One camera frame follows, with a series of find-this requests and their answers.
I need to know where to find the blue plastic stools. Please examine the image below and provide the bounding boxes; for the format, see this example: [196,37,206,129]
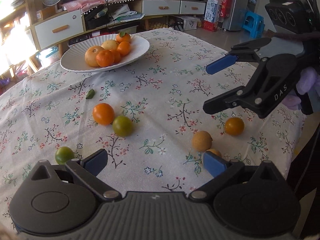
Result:
[241,9,265,39]

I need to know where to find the orange tangerine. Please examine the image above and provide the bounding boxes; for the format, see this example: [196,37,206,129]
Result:
[96,50,115,68]

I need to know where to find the pink fringed cloth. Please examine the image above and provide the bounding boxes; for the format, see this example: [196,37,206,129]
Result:
[60,0,160,14]

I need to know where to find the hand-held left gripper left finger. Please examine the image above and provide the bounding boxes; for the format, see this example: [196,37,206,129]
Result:
[20,149,120,202]

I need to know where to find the red gift box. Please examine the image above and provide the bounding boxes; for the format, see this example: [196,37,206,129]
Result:
[202,20,218,32]

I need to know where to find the yellow-orange round pear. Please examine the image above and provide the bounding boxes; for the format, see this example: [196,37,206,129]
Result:
[85,45,105,67]

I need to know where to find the floral tablecloth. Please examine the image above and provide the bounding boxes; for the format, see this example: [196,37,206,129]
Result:
[0,27,308,230]

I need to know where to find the small cardboard box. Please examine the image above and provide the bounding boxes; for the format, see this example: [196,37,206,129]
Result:
[36,5,57,20]

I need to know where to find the white printed storage box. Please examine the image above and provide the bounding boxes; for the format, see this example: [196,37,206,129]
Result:
[179,16,202,30]

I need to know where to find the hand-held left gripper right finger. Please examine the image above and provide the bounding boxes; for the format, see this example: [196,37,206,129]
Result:
[189,152,288,200]

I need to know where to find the black flat box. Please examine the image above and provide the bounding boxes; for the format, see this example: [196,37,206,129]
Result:
[68,35,90,47]

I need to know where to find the tangerine with green leaf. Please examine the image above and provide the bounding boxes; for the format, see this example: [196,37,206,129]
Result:
[116,31,132,43]

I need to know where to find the yellow egg tray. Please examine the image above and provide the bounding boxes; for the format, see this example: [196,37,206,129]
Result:
[149,20,173,30]

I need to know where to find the translucent storage bin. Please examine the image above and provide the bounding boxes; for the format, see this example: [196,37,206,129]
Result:
[39,46,60,64]

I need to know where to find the pale yellow round pear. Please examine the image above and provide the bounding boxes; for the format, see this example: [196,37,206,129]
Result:
[100,39,119,51]

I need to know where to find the white ribbed plate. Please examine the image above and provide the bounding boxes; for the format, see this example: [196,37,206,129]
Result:
[60,34,150,73]

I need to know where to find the black storage case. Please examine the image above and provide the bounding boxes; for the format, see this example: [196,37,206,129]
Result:
[84,7,110,30]

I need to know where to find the wooden TV cabinet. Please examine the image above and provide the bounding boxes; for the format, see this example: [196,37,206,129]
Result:
[25,0,208,63]

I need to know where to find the orange cherry tomato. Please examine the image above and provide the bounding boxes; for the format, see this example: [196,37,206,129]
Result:
[117,41,131,57]
[111,49,122,64]
[93,103,115,126]
[224,117,245,136]

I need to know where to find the blue and white carton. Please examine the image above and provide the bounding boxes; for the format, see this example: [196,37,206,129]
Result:
[205,0,222,23]

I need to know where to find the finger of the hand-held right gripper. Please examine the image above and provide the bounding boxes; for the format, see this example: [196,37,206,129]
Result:
[206,38,272,75]
[203,86,262,115]

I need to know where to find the person's right hand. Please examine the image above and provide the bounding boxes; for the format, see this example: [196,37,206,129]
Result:
[285,67,320,110]

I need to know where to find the white drawer wooden handle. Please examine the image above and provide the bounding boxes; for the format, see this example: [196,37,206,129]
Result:
[179,0,206,15]
[34,11,85,50]
[142,0,181,17]

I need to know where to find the green cherry tomato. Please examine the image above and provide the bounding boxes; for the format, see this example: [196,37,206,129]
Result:
[112,115,134,137]
[55,146,75,165]

